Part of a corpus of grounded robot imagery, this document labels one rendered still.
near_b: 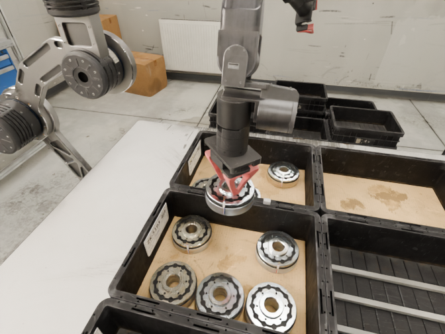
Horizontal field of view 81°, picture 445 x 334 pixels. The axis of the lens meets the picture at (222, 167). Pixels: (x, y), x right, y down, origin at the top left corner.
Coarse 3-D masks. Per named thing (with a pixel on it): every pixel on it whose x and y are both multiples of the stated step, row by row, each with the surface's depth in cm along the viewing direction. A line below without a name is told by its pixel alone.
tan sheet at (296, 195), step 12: (204, 156) 98; (204, 168) 92; (264, 168) 92; (192, 180) 88; (252, 180) 88; (264, 180) 88; (300, 180) 88; (264, 192) 83; (276, 192) 83; (288, 192) 83; (300, 192) 83; (300, 204) 79
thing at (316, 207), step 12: (204, 132) 92; (216, 132) 92; (192, 144) 86; (300, 144) 86; (312, 144) 86; (312, 156) 81; (180, 168) 79; (312, 168) 77; (204, 192) 69; (276, 204) 66; (288, 204) 66
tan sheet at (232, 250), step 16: (224, 240) 69; (240, 240) 69; (256, 240) 69; (160, 256) 66; (176, 256) 66; (192, 256) 66; (208, 256) 66; (224, 256) 66; (240, 256) 66; (304, 256) 66; (208, 272) 62; (224, 272) 62; (240, 272) 62; (256, 272) 62; (288, 272) 62; (304, 272) 62; (144, 288) 59; (288, 288) 59; (304, 288) 59; (192, 304) 57; (304, 304) 57; (240, 320) 54; (304, 320) 54
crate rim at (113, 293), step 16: (176, 192) 69; (192, 192) 69; (160, 208) 65; (272, 208) 65; (288, 208) 65; (144, 224) 61; (320, 224) 61; (320, 240) 58; (128, 256) 55; (320, 256) 55; (320, 272) 52; (112, 288) 49; (320, 288) 49; (144, 304) 47; (160, 304) 47; (320, 304) 47; (208, 320) 46; (224, 320) 45; (320, 320) 45
